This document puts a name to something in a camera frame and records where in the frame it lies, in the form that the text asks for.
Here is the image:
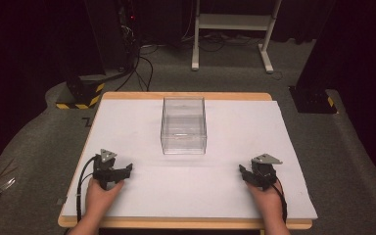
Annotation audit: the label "person's left hand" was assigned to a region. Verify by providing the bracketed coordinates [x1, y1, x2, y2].
[84, 177, 125, 226]

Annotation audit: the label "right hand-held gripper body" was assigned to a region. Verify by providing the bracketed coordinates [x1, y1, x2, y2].
[250, 153, 284, 191]

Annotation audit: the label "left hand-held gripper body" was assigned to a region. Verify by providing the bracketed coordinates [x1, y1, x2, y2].
[92, 148, 119, 191]

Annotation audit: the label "black floor cables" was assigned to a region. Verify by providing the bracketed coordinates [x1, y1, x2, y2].
[115, 43, 155, 93]

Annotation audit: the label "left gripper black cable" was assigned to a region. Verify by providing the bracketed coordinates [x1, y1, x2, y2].
[75, 155, 98, 223]

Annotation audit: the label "white metal stand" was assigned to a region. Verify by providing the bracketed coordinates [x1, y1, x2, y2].
[191, 0, 284, 74]

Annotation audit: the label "white paper sheet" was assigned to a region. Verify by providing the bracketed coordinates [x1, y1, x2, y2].
[61, 99, 318, 220]

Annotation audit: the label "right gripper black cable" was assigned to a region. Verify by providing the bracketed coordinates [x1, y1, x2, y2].
[271, 181, 289, 225]

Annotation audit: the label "clear plastic box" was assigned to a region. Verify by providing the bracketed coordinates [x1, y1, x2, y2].
[160, 96, 208, 156]

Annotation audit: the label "black equipment tower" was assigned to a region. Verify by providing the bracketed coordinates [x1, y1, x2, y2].
[83, 0, 140, 72]

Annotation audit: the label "wooden table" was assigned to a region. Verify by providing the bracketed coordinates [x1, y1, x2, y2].
[57, 91, 313, 231]

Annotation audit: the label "person's right hand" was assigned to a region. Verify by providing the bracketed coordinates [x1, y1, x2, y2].
[245, 180, 284, 225]

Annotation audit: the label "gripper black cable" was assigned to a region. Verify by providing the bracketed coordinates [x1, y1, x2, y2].
[271, 181, 289, 225]
[75, 155, 98, 223]

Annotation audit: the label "black stand with dark base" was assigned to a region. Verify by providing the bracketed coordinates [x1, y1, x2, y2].
[288, 0, 366, 115]

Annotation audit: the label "black stand with striped base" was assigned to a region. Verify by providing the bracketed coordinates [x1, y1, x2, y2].
[55, 0, 107, 111]

